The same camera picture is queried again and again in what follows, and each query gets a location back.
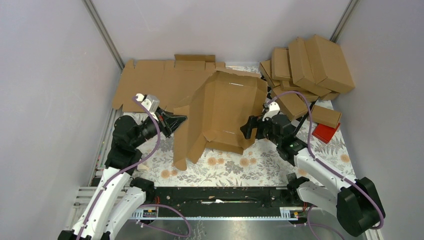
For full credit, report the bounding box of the small cardboard box on red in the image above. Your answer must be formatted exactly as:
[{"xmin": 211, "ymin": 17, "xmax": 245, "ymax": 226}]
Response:
[{"xmin": 307, "ymin": 105, "xmax": 342, "ymax": 129}]

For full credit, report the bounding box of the black white chessboard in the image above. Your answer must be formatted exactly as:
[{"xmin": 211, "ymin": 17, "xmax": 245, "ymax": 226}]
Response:
[{"xmin": 266, "ymin": 85, "xmax": 317, "ymax": 133}]

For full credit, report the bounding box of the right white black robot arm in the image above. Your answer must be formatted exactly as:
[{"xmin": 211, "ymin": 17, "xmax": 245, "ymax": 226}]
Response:
[{"xmin": 240, "ymin": 114, "xmax": 386, "ymax": 237}]

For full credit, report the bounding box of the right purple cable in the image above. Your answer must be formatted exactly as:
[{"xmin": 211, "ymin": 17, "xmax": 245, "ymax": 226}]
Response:
[{"xmin": 264, "ymin": 90, "xmax": 386, "ymax": 240}]

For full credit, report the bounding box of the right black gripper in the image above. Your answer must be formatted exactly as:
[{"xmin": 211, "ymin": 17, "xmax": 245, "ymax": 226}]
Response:
[{"xmin": 239, "ymin": 115, "xmax": 281, "ymax": 146}]

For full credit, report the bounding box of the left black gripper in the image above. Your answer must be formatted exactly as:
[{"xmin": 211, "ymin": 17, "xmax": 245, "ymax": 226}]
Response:
[{"xmin": 132, "ymin": 106, "xmax": 188, "ymax": 148}]

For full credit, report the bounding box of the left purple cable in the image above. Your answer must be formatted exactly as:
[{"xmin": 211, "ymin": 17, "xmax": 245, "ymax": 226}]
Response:
[{"xmin": 75, "ymin": 95, "xmax": 194, "ymax": 240}]

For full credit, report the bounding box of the large folded cardboard box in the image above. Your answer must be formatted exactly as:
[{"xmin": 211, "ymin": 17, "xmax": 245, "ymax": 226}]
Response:
[{"xmin": 305, "ymin": 35, "xmax": 355, "ymax": 94}]

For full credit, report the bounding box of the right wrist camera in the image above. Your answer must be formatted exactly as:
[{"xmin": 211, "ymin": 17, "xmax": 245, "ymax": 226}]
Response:
[{"xmin": 262, "ymin": 101, "xmax": 280, "ymax": 122}]

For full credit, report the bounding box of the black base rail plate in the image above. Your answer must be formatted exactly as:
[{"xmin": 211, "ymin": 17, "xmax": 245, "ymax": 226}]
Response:
[{"xmin": 135, "ymin": 186, "xmax": 311, "ymax": 221}]

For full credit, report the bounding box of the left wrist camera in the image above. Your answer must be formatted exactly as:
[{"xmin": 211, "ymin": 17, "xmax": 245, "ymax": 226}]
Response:
[{"xmin": 135, "ymin": 93, "xmax": 160, "ymax": 114}]

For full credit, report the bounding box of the purple cable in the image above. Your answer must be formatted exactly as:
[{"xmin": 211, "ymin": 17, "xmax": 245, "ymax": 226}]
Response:
[
  {"xmin": 264, "ymin": 90, "xmax": 386, "ymax": 240},
  {"xmin": 75, "ymin": 95, "xmax": 194, "ymax": 240}
]

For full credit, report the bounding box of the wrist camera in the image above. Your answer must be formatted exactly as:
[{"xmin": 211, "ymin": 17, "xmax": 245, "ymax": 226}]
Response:
[
  {"xmin": 262, "ymin": 101, "xmax": 280, "ymax": 122},
  {"xmin": 135, "ymin": 93, "xmax": 160, "ymax": 114}
]

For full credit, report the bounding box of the low folded cardboard box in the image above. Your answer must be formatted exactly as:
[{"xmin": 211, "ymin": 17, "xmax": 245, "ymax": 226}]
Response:
[{"xmin": 299, "ymin": 91, "xmax": 319, "ymax": 103}]

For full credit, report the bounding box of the stack of flat cardboard blanks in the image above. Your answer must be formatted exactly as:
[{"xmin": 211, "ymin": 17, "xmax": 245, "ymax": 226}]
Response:
[{"xmin": 112, "ymin": 54, "xmax": 226, "ymax": 113}]

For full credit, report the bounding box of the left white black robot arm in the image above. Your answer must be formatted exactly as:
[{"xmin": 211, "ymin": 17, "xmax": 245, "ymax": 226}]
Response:
[{"xmin": 58, "ymin": 108, "xmax": 187, "ymax": 240}]

